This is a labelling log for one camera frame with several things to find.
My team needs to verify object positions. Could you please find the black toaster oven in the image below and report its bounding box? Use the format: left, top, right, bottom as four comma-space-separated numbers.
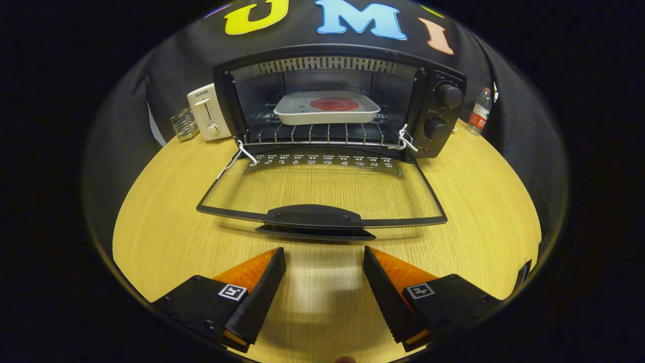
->
197, 44, 467, 241

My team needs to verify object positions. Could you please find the white pop-up toaster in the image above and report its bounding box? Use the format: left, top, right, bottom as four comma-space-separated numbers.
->
187, 83, 232, 141

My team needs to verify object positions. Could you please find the white square plate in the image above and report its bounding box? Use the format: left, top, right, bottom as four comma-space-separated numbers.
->
274, 91, 381, 126

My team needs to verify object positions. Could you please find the metal wire oven rack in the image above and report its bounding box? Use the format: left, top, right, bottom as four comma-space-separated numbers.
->
237, 108, 409, 148

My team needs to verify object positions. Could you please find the metal wire holder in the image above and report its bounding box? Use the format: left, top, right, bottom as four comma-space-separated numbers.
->
170, 107, 200, 141

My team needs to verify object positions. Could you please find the red label plastic bottle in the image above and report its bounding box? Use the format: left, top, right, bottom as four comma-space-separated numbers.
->
467, 87, 492, 136

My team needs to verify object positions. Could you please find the pink ham slice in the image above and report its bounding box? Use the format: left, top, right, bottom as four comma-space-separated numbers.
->
310, 97, 360, 111

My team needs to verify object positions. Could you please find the black backdrop cloth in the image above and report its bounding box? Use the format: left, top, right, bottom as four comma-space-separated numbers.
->
83, 0, 567, 243

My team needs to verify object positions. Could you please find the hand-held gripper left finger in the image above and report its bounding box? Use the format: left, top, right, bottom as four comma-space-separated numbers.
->
151, 247, 287, 353

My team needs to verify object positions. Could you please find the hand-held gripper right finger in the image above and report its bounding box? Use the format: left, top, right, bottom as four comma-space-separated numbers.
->
363, 246, 502, 352

